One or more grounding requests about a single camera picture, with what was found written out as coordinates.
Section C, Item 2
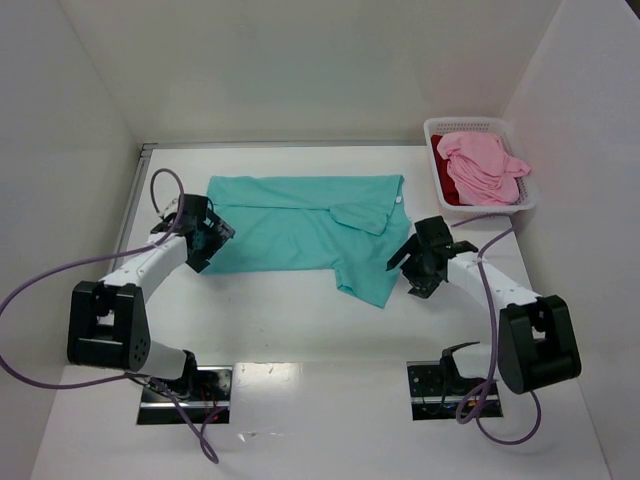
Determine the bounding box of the teal t shirt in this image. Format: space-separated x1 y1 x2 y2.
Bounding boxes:
205 174 410 308

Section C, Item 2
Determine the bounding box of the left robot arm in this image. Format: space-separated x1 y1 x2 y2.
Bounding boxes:
67 195 235 399

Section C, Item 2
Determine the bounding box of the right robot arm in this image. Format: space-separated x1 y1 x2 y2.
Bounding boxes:
386 216 582 394

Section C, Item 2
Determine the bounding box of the red t shirt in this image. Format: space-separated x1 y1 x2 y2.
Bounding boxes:
430 135 464 206

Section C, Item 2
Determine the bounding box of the pink t shirt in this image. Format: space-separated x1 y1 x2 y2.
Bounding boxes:
439 131 531 207

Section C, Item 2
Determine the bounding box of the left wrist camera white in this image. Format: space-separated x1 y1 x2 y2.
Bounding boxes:
158 197 180 219

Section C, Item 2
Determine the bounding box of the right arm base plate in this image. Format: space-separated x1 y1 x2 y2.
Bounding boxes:
407 362 484 421

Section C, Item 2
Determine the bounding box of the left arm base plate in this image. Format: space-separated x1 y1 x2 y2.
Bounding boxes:
136 366 233 426

